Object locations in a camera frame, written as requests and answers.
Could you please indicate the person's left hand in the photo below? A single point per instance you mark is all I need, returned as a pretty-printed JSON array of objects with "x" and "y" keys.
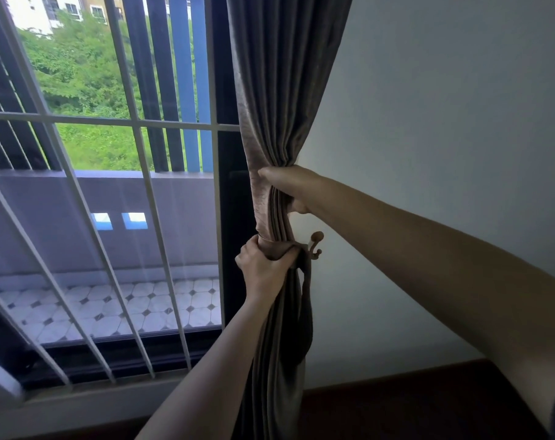
[{"x": 259, "y": 272}]

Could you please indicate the person's right hand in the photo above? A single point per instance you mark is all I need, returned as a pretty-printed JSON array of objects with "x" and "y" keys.
[{"x": 292, "y": 184}]

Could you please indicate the person's right thumb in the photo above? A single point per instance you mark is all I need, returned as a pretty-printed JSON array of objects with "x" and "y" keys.
[{"x": 298, "y": 203}]

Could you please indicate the person's left thumb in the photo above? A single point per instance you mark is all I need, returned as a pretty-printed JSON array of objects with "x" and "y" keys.
[{"x": 290, "y": 252}]

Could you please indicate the grey-brown curtain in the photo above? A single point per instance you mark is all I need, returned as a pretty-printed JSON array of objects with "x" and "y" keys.
[{"x": 277, "y": 132}]

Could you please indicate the person's right forearm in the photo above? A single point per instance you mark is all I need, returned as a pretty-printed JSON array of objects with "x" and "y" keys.
[{"x": 447, "y": 279}]

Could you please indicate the person's left forearm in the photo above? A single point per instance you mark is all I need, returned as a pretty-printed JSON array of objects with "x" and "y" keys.
[{"x": 213, "y": 373}]

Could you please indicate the brass curtain holdback hook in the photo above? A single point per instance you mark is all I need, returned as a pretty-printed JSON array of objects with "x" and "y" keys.
[{"x": 315, "y": 246}]

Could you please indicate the blue vertical balcony slats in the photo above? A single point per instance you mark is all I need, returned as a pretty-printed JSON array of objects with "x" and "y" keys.
[{"x": 176, "y": 82}]

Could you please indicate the white window security grille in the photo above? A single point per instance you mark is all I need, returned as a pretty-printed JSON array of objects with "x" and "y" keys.
[{"x": 98, "y": 187}]

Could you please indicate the green trees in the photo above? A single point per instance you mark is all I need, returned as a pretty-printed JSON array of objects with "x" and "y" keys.
[{"x": 84, "y": 91}]

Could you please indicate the white building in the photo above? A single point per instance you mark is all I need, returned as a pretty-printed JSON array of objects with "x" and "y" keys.
[{"x": 52, "y": 11}]

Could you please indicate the dark window frame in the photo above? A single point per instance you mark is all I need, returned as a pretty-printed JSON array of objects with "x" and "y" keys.
[{"x": 231, "y": 178}]

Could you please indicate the grey balcony parapet wall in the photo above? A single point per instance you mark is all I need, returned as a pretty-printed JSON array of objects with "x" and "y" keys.
[{"x": 107, "y": 219}]

